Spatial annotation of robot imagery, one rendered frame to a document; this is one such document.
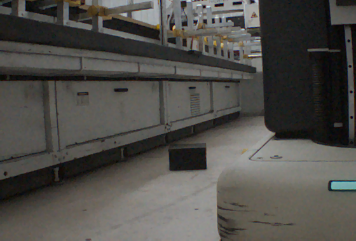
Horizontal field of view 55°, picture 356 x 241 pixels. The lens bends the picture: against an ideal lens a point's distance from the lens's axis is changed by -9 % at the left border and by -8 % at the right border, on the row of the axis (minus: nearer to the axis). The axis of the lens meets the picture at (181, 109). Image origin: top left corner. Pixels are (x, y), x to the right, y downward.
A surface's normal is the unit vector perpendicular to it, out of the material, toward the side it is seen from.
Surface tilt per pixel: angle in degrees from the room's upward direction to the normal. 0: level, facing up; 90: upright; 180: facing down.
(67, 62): 90
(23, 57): 90
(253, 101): 90
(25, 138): 90
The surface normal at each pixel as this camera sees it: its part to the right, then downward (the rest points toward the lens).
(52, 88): 0.93, -0.02
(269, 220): -0.39, 0.07
